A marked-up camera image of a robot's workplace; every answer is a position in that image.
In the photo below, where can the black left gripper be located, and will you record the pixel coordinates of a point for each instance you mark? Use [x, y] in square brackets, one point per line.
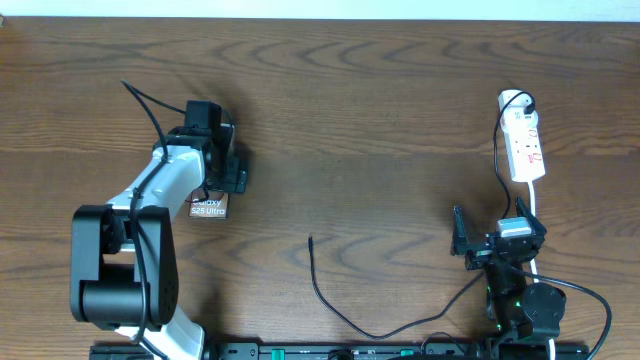
[236, 180]

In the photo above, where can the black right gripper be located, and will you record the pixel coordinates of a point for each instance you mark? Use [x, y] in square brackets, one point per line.
[479, 253]

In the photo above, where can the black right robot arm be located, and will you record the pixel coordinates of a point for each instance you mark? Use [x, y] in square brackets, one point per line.
[524, 312]

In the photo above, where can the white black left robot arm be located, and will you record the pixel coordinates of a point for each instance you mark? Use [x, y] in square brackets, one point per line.
[124, 275]

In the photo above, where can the white USB charger adapter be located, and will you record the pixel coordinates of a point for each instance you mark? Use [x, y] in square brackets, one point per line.
[514, 119]

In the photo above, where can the white power strip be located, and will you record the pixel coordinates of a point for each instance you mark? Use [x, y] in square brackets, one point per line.
[524, 152]

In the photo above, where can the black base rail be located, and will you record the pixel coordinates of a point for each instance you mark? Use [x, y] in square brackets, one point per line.
[433, 350]

